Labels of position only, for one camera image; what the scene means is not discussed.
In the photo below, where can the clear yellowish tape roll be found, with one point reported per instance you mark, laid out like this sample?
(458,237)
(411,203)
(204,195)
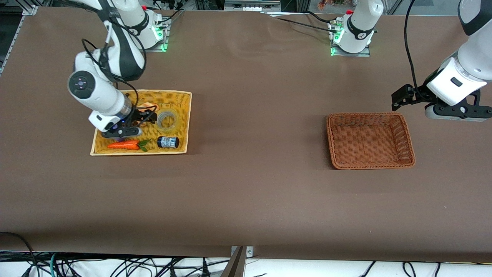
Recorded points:
(169,132)

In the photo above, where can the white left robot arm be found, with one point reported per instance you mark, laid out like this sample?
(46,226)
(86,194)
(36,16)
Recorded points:
(476,50)

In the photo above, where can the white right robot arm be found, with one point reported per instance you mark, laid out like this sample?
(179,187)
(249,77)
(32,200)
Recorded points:
(127,54)

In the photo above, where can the orange toy carrot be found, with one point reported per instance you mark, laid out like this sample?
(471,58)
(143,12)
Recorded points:
(125,145)

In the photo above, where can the yellow wicker basket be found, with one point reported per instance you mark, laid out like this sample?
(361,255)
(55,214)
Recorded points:
(175,100)

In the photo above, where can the small black jar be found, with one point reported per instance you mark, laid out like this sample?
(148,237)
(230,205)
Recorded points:
(168,142)

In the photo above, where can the brown wicker basket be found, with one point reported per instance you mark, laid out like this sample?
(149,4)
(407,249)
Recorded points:
(369,138)

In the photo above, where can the brown bar below table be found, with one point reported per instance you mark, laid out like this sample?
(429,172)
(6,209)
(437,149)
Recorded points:
(236,265)

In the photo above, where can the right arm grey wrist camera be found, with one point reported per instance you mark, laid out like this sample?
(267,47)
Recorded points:
(123,132)

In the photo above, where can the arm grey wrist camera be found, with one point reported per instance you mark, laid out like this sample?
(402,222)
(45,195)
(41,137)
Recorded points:
(123,132)
(457,113)

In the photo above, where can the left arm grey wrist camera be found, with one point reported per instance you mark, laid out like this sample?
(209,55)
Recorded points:
(457,113)

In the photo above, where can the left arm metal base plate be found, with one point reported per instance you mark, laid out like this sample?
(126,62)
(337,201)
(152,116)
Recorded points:
(351,55)

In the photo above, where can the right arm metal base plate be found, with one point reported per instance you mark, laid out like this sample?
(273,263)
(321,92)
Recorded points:
(165,48)

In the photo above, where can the aluminium table corner bracket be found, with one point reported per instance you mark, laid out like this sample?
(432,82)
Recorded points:
(30,10)

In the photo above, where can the aluminium frame profile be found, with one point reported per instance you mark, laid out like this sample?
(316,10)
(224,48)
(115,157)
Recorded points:
(250,5)

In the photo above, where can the metal table edge bracket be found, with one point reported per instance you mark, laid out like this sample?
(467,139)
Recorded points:
(250,252)

